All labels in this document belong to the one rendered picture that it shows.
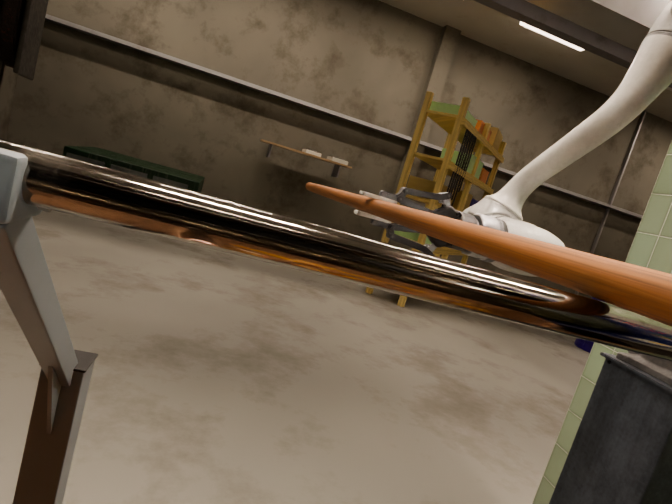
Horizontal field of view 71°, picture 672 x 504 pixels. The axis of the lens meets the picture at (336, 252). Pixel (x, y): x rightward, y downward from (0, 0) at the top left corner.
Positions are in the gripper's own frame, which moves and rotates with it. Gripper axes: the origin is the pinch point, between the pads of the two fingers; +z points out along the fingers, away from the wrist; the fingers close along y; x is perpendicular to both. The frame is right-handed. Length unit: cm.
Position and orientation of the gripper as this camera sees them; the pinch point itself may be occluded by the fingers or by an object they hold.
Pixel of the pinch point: (375, 206)
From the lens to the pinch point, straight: 89.9
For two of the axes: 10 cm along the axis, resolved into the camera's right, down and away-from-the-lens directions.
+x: -1.9, -1.9, 9.6
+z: -9.4, -2.4, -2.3
